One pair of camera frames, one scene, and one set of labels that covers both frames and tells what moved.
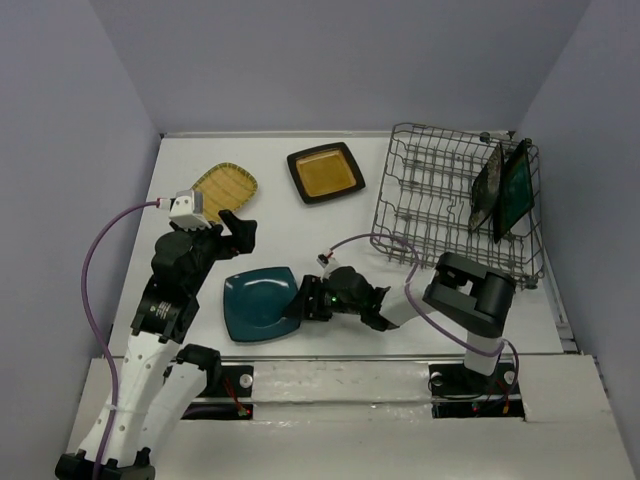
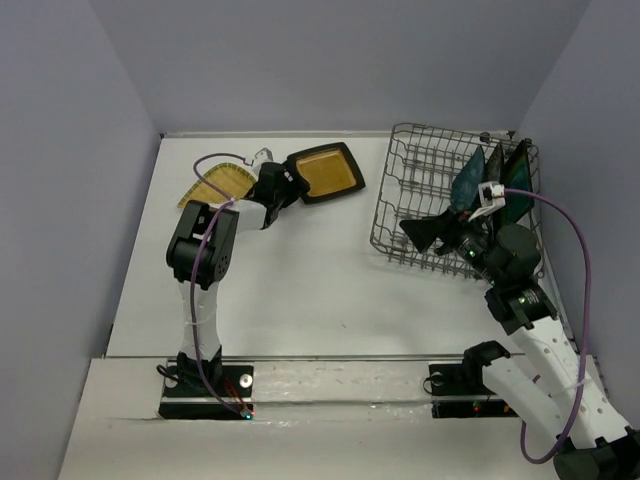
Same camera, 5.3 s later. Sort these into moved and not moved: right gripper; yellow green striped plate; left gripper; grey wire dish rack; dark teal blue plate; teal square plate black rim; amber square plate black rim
Moved: left gripper; right gripper; dark teal blue plate
Not moved: teal square plate black rim; amber square plate black rim; grey wire dish rack; yellow green striped plate
